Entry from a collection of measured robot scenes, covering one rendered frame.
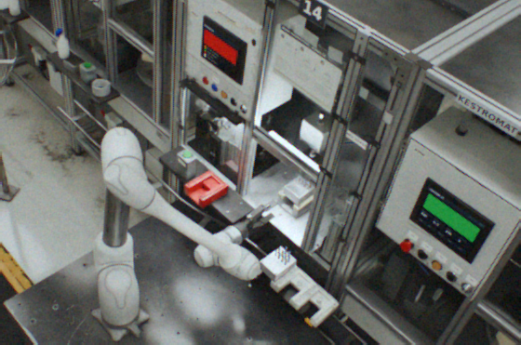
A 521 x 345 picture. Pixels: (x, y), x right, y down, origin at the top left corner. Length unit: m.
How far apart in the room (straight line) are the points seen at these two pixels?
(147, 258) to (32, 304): 0.53
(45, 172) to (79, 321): 1.73
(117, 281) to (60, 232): 1.46
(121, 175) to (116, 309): 0.67
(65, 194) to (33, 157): 0.42
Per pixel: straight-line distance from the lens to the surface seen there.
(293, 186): 2.80
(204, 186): 2.87
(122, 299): 2.53
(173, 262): 2.90
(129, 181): 2.09
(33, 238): 3.92
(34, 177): 4.27
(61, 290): 2.85
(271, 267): 2.61
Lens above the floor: 3.03
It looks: 43 degrees down
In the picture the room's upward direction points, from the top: 9 degrees clockwise
